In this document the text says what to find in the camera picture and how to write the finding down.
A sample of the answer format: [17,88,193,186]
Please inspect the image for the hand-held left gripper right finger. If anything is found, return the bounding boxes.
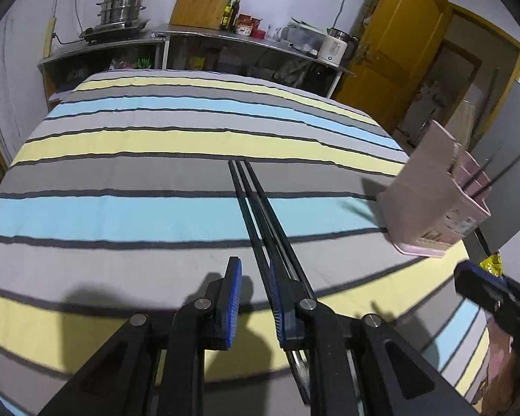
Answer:
[269,260,479,416]

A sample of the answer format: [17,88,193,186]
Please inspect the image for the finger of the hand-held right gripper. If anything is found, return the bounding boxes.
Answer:
[453,261,514,310]

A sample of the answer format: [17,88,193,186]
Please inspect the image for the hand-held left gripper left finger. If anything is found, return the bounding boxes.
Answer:
[37,257,243,416]

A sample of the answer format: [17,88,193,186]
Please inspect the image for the slim black chopstick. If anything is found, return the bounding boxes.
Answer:
[243,160,318,303]
[487,149,520,185]
[236,161,308,404]
[228,160,275,289]

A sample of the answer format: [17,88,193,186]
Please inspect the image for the pink plastic utensil basket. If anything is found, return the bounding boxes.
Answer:
[375,120,492,257]

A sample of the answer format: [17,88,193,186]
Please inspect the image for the person's right hand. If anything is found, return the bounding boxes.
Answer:
[481,323,520,416]

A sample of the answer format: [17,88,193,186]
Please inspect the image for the yellow snack packet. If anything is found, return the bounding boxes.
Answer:
[479,252,503,279]

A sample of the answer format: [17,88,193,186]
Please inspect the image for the grey appliance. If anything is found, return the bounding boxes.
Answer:
[468,81,520,261]

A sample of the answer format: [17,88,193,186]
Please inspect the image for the striped tablecloth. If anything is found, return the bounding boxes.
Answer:
[0,69,491,416]

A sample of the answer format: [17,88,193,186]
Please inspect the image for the yellow wooden door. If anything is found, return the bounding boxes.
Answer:
[333,0,455,131]

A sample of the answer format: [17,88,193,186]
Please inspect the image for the white rice cooker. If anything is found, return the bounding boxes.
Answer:
[317,28,359,63]

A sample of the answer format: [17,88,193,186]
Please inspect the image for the metal kitchen counter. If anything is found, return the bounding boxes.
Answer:
[38,29,357,105]

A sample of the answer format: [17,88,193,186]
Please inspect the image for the clear plastic container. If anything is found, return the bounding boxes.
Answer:
[281,17,328,55]

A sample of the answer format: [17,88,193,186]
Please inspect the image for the red lidded jar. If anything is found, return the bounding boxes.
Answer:
[236,14,263,36]

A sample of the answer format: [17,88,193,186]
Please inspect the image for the olive oil bottle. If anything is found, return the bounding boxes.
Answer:
[220,0,234,31]

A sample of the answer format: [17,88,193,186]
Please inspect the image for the black induction cooker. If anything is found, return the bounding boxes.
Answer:
[79,18,151,45]

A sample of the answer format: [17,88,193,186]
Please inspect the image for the stainless steel steamer pot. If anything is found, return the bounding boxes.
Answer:
[96,0,152,26]

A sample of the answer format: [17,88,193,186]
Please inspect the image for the yellow power strip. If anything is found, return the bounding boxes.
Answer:
[43,16,57,59]

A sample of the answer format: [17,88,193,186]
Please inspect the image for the metal door handle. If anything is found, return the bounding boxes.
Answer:
[355,42,373,68]

